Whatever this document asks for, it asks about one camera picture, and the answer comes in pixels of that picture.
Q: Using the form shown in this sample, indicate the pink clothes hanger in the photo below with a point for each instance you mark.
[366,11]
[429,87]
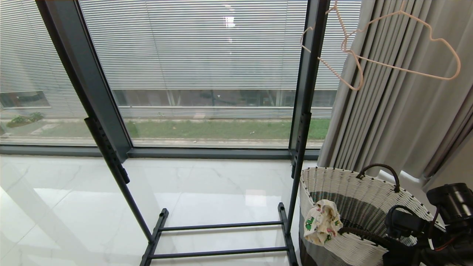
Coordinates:
[406,70]
[340,79]

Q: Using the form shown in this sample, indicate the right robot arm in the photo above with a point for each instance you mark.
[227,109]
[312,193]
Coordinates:
[454,203]

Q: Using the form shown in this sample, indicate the black clothes rack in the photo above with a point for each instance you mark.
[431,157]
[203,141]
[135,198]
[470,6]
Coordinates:
[221,225]

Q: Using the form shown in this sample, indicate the white laundry basket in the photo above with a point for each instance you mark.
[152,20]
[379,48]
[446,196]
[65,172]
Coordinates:
[343,184]

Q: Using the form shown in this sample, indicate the window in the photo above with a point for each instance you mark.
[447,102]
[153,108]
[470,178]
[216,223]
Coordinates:
[207,66]

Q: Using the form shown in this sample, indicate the cream printed garment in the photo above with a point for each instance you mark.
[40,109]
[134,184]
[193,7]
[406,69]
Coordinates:
[323,221]

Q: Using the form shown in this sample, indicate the beige curtain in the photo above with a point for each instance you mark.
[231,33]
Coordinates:
[399,118]

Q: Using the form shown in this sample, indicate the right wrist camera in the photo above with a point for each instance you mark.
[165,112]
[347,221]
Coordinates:
[406,223]

